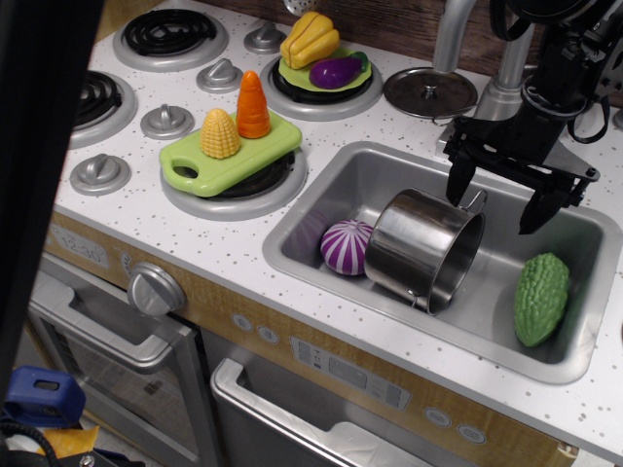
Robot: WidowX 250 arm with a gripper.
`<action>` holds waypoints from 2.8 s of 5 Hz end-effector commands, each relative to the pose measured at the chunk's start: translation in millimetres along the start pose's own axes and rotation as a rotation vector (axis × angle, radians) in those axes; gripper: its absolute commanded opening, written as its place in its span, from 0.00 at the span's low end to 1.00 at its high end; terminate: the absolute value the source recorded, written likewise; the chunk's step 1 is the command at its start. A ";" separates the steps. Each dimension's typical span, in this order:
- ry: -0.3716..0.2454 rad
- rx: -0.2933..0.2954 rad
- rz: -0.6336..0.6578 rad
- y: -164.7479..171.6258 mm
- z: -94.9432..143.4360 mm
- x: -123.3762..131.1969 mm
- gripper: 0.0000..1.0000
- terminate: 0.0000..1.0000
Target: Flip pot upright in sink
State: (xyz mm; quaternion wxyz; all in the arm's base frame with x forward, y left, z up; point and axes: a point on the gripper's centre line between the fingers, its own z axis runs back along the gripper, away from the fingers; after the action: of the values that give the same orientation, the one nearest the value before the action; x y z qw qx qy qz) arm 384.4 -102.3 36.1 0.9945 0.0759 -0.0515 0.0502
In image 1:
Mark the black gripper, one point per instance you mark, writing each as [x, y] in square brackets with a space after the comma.
[525, 149]

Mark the stainless steel pot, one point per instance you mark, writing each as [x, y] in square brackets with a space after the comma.
[422, 247]

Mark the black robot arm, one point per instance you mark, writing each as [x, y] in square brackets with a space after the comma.
[579, 65]

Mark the silver pot lid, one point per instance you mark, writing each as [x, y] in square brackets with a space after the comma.
[425, 93]

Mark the stainless steel sink basin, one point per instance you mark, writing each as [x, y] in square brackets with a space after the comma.
[362, 180]

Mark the green toy bitter melon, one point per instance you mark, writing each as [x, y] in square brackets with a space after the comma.
[540, 298]

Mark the purple striped toy onion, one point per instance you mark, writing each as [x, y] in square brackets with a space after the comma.
[343, 246]

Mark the back right stove burner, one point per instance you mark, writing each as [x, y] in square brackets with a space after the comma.
[315, 106]

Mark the stove burner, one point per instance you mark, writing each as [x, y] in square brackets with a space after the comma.
[170, 40]
[107, 105]
[260, 194]
[315, 106]

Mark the purple toy eggplant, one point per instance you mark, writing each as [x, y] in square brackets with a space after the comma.
[337, 72]

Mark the front right stove burner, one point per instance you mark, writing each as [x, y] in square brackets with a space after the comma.
[260, 194]

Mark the green toy plate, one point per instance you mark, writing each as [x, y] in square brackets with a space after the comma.
[300, 78]

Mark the yellow toy bell pepper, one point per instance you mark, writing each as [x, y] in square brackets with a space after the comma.
[313, 37]

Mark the orange toy carrot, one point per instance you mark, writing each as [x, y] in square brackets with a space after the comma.
[253, 117]

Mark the silver stove knob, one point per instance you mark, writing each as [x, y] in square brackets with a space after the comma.
[266, 39]
[220, 77]
[100, 175]
[167, 122]

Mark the yellow toy corn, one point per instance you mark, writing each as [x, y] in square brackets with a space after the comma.
[219, 138]

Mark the green toy cutting board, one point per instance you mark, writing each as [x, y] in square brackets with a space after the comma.
[188, 169]

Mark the toy dishwasher door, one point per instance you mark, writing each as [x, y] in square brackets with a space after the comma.
[274, 418]

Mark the silver oven dial knob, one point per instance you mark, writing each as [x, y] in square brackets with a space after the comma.
[154, 292]

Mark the back left stove burner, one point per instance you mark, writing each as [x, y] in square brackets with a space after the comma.
[170, 40]

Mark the front left stove burner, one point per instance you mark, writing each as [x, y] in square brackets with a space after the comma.
[107, 105]

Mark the toy oven door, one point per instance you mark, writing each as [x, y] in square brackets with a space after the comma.
[142, 375]

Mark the black foreground pole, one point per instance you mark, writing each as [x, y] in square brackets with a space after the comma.
[45, 51]

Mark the yellow cloth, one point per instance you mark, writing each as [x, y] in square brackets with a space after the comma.
[67, 442]

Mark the blue plastic clamp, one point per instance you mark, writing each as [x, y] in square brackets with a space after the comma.
[46, 398]

